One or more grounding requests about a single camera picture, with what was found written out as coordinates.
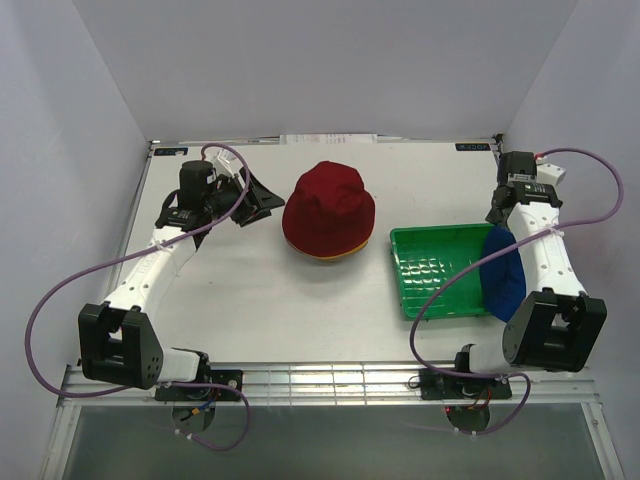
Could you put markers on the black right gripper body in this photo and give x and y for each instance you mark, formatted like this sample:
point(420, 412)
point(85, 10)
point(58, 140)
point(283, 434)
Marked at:
point(492, 204)

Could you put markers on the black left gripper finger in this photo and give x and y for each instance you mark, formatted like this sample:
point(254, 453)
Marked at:
point(245, 215)
point(259, 196)

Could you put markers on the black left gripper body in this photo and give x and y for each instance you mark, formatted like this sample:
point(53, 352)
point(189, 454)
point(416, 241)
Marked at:
point(224, 201)

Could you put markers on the dark red bucket hat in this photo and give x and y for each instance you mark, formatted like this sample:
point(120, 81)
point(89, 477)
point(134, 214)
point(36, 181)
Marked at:
point(330, 214)

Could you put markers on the blue bucket hat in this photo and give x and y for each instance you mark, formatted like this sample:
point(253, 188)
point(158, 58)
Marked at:
point(502, 280)

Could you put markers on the yellow bucket hat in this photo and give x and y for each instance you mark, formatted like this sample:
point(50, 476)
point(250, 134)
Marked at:
point(340, 257)

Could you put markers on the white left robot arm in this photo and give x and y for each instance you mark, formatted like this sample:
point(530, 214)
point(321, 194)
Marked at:
point(118, 343)

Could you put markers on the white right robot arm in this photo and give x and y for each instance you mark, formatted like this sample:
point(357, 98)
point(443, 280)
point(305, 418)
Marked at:
point(528, 282)

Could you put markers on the green plastic tray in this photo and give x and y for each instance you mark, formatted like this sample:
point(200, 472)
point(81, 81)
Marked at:
point(425, 258)

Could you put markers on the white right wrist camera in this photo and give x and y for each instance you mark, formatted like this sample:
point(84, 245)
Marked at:
point(548, 173)

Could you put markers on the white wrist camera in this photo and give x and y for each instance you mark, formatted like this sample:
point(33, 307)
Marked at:
point(222, 160)
point(548, 173)

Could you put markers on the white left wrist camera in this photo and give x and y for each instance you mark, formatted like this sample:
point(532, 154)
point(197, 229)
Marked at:
point(222, 160)

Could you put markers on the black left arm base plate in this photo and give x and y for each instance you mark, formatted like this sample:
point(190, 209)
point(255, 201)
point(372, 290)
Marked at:
point(217, 384)

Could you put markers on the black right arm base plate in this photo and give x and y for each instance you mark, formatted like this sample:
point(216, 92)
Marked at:
point(436, 386)

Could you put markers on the aluminium front rail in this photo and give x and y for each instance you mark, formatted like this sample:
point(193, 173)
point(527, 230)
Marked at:
point(380, 384)

